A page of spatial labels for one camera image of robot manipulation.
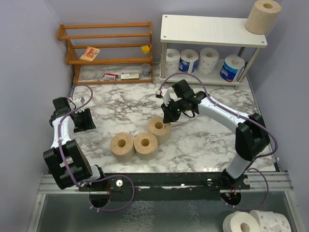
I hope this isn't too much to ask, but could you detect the brown paper roll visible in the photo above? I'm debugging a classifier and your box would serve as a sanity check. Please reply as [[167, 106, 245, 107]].
[[134, 132, 158, 160], [147, 116, 172, 145], [110, 132, 136, 162], [245, 0, 281, 35]]

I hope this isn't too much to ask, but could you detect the pink dotted roll foreground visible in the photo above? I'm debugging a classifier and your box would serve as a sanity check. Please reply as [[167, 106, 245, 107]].
[[250, 210, 292, 232]]

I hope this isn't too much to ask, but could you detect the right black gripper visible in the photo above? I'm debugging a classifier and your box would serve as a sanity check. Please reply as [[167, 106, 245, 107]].
[[160, 98, 186, 124]]

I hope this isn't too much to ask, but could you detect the pink dotted roll back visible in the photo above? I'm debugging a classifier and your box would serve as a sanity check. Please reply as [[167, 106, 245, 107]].
[[197, 47, 219, 75]]

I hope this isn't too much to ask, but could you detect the red white small box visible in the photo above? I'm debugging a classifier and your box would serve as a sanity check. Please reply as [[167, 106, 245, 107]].
[[102, 72, 118, 81]]

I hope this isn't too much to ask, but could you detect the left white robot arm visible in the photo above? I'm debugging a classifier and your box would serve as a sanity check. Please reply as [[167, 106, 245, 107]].
[[43, 97, 107, 191]]

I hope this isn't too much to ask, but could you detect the yellow cube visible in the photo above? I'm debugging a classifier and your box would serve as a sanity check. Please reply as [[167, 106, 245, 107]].
[[140, 45, 150, 54]]

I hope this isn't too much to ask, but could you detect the orange patterned booklet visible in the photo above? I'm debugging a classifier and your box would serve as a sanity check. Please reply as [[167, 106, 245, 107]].
[[79, 46, 100, 62]]

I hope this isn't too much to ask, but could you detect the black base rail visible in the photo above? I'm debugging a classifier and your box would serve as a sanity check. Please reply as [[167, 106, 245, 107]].
[[79, 172, 250, 206]]

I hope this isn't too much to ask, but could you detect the blue Tempo roll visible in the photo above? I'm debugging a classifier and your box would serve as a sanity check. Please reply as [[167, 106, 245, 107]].
[[220, 55, 245, 82]]

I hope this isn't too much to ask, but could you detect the white two-tier shelf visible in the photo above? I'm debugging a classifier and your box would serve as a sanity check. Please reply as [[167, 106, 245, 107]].
[[160, 14, 267, 89]]

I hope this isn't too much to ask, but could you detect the small grey cup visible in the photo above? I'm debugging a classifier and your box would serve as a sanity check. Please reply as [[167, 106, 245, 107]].
[[141, 63, 151, 76]]

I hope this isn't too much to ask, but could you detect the pink dotted roll front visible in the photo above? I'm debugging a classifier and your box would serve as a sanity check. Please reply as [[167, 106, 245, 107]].
[[166, 48, 181, 76]]

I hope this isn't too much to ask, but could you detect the plain white roll foreground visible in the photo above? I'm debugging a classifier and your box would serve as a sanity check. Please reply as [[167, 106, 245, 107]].
[[222, 211, 260, 232]]

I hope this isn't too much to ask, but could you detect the brown wooden rack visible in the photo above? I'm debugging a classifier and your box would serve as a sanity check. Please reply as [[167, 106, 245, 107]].
[[56, 22, 154, 85]]

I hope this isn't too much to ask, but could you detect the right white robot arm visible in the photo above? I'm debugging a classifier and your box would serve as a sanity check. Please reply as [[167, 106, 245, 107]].
[[156, 79, 270, 189]]

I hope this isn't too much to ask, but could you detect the pink dotted roll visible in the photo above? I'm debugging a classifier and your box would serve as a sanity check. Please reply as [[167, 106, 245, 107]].
[[166, 48, 181, 76], [197, 47, 219, 75]]

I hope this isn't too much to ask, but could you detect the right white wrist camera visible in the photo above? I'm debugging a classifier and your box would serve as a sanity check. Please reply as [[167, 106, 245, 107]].
[[156, 88, 172, 106]]

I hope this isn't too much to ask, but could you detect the white green flat box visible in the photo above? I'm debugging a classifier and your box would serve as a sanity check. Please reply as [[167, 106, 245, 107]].
[[120, 71, 140, 80]]

